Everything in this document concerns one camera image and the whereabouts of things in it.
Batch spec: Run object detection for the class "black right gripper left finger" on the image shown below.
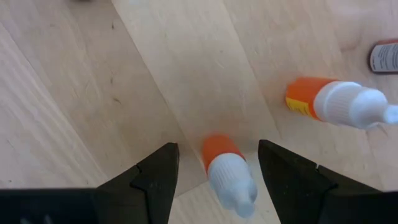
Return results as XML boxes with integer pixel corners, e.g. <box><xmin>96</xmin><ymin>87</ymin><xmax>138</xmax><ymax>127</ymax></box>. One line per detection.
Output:
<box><xmin>0</xmin><ymin>142</ymin><xmax>180</xmax><ymax>224</ymax></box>

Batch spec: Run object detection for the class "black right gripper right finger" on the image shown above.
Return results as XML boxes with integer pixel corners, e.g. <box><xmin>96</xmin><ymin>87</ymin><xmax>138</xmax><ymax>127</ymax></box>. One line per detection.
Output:
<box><xmin>257</xmin><ymin>139</ymin><xmax>398</xmax><ymax>224</ymax></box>

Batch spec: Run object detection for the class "small orange food coloring bottle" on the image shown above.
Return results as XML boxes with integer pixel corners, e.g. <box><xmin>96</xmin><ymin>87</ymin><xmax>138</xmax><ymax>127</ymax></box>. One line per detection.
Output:
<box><xmin>201</xmin><ymin>133</ymin><xmax>258</xmax><ymax>218</ymax></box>
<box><xmin>285</xmin><ymin>77</ymin><xmax>398</xmax><ymax>131</ymax></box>

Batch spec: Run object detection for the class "small dark red coloring bottle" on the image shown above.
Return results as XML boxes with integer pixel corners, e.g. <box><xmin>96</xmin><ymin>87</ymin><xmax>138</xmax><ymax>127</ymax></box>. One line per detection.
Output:
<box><xmin>368</xmin><ymin>39</ymin><xmax>398</xmax><ymax>75</ymax></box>

